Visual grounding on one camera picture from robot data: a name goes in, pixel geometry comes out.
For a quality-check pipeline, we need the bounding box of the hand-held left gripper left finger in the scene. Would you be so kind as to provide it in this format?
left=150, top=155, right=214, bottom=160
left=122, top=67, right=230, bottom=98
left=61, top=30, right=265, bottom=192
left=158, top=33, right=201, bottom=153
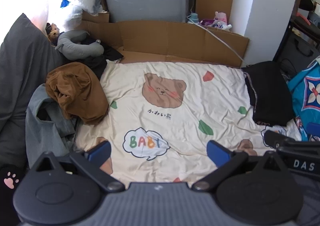
left=30, top=140, right=125, bottom=193

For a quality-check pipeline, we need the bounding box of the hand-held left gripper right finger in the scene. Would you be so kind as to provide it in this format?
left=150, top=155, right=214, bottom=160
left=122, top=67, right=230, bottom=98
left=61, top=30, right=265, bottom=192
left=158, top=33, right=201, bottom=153
left=191, top=140, right=288, bottom=191

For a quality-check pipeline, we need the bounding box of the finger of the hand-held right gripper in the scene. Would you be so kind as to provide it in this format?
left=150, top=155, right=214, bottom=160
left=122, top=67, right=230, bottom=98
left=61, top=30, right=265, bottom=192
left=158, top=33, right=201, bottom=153
left=264, top=130, right=296, bottom=148

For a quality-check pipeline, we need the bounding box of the black knit garment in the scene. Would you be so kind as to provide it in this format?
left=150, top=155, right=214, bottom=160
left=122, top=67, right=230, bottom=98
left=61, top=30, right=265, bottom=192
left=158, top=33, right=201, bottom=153
left=241, top=61, right=297, bottom=126

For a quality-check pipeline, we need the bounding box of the brown printed t-shirt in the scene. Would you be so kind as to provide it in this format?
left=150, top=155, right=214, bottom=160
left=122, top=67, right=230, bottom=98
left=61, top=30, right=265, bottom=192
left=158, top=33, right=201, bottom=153
left=45, top=62, right=110, bottom=124

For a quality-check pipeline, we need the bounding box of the black clothes pile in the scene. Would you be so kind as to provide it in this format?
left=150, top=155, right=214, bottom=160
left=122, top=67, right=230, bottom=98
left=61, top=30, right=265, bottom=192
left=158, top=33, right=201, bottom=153
left=84, top=43, right=124, bottom=80

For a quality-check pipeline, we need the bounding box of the cream bear print bed sheet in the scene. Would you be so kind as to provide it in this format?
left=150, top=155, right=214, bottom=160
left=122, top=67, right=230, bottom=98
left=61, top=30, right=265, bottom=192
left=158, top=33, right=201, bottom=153
left=75, top=61, right=303, bottom=184

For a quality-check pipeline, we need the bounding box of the teal printed blanket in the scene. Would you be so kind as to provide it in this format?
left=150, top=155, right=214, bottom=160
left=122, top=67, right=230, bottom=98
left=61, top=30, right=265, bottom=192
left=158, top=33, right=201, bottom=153
left=287, top=57, right=320, bottom=141

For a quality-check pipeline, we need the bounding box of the grey-blue sweatshirt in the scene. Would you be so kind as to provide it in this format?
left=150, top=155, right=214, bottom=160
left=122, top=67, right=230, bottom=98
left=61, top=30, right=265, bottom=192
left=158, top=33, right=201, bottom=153
left=25, top=83, right=80, bottom=169

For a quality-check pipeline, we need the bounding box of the patterned folded garment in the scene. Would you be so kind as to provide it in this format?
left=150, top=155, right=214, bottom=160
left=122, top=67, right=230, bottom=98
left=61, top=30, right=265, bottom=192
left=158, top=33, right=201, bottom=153
left=243, top=70, right=258, bottom=114

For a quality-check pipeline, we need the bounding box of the black bag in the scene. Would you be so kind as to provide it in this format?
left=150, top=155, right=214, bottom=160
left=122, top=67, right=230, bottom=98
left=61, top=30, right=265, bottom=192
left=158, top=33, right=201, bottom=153
left=272, top=33, right=320, bottom=76

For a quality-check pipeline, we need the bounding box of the black paw print cloth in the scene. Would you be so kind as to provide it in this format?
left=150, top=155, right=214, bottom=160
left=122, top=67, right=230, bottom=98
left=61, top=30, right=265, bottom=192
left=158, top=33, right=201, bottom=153
left=0, top=163, right=28, bottom=216

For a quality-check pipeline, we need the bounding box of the grey neck pillow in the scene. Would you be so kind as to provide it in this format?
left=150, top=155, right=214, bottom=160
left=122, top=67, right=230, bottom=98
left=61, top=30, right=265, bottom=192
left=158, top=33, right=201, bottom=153
left=55, top=30, right=104, bottom=61

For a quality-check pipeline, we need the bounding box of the dark grey blanket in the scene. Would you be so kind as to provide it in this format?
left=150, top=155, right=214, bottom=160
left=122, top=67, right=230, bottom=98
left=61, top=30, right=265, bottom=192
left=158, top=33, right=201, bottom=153
left=0, top=13, right=68, bottom=166

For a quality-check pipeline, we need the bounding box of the flattened cardboard sheet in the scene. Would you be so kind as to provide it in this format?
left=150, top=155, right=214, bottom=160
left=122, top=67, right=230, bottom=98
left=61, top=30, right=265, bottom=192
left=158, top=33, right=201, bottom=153
left=80, top=10, right=250, bottom=68

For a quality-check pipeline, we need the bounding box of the pink white detergent pouch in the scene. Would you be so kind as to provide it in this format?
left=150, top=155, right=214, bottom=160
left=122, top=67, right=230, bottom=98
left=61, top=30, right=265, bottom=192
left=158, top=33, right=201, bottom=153
left=211, top=11, right=232, bottom=32

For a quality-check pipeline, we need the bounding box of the small plush toy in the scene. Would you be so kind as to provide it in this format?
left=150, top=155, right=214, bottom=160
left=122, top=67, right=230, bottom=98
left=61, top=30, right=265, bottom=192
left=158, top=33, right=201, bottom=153
left=46, top=23, right=60, bottom=41

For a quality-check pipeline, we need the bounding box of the small cardboard box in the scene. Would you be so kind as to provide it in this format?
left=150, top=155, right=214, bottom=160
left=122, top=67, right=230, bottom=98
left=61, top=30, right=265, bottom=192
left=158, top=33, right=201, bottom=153
left=82, top=0, right=110, bottom=23

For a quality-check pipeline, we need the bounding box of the white cable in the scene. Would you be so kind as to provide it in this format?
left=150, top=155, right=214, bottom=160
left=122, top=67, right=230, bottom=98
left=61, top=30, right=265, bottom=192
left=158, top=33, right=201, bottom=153
left=186, top=0, right=249, bottom=66

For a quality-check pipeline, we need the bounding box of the dark furniture frame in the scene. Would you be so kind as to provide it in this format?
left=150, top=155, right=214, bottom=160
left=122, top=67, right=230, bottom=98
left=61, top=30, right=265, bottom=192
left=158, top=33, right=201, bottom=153
left=291, top=0, right=320, bottom=49

